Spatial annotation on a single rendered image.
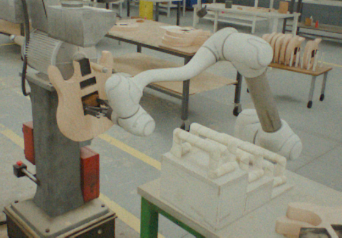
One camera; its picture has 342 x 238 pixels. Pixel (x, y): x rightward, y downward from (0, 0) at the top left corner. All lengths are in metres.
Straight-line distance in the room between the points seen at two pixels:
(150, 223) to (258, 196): 0.43
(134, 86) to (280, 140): 0.86
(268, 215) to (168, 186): 0.36
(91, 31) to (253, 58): 0.69
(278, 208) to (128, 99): 0.68
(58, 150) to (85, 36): 0.85
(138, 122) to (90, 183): 1.01
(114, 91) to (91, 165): 1.03
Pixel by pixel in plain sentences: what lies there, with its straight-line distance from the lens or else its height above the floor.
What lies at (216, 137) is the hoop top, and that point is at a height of 1.20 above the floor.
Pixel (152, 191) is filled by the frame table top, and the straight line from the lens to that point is 1.61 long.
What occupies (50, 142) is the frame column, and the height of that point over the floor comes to 0.77.
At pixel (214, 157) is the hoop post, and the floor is 1.18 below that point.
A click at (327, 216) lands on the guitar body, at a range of 1.43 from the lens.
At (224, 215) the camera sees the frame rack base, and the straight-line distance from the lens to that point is 1.43.
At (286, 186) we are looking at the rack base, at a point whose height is 0.94.
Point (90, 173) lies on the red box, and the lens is 2.62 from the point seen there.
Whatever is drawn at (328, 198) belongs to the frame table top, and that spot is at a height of 0.93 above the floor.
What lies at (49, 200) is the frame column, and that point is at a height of 0.39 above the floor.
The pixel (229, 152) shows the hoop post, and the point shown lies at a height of 1.17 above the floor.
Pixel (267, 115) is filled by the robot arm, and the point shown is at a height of 1.05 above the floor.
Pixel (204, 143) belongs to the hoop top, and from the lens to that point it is 1.35.
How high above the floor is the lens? 1.76
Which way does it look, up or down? 19 degrees down
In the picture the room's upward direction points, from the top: 2 degrees clockwise
